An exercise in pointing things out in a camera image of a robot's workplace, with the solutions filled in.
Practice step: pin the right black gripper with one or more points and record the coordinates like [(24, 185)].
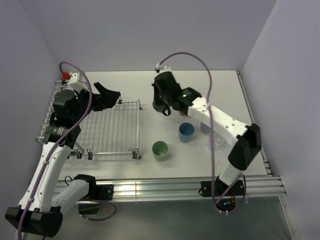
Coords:
[(156, 99)]

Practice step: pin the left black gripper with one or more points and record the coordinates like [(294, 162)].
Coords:
[(106, 99)]

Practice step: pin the blue cup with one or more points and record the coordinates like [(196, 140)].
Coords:
[(186, 132)]

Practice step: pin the light green cup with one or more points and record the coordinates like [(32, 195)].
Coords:
[(160, 151)]

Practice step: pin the dark green mug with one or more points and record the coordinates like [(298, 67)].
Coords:
[(161, 108)]

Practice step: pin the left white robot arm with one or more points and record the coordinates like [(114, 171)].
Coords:
[(39, 212)]

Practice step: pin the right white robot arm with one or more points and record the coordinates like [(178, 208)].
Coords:
[(244, 139)]

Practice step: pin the lilac cup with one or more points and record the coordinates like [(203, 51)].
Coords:
[(204, 128)]

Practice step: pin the clear glass tumbler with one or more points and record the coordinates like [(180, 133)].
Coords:
[(219, 142)]

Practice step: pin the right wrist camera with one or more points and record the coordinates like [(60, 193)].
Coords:
[(160, 68)]

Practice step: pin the white wire dish rack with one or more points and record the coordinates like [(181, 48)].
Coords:
[(110, 132)]

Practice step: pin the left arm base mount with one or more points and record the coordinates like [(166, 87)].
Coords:
[(97, 209)]

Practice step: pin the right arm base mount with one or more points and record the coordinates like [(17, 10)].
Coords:
[(205, 190)]

